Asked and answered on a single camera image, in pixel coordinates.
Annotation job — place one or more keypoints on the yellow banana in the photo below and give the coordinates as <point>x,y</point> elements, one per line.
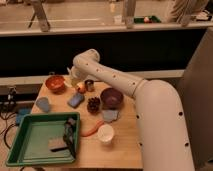
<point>74,81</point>

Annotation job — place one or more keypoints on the blue sponge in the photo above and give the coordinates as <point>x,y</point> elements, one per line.
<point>75,100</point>

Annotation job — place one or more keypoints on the green bin background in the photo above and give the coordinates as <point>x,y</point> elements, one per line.
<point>147,19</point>

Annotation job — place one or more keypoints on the orange carrot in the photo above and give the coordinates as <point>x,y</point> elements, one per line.
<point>92,130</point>

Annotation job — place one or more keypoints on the white paper cup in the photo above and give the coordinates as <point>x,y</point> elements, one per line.
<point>105,134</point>

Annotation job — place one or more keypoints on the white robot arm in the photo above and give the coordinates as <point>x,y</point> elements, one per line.
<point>163,135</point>

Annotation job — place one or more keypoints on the orange round fruit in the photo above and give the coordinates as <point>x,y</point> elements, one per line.
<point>81,88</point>

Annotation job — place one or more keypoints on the orange bowl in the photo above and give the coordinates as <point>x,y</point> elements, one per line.
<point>55,83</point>

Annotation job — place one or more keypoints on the grey blue cloth piece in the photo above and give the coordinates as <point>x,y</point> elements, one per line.
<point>109,115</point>

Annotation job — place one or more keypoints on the tan sponge block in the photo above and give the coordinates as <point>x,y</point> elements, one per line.
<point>56,144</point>

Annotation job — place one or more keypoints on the small metal cup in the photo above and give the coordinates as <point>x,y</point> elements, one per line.
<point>89,84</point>

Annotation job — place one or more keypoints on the brown pine cone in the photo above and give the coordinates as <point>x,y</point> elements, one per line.
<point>93,105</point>

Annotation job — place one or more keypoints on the purple bowl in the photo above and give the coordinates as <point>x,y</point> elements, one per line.
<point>111,98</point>

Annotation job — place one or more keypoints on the green plastic tray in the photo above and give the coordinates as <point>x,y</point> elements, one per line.
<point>30,145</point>

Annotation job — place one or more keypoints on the blue box on floor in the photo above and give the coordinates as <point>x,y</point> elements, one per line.
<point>20,114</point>

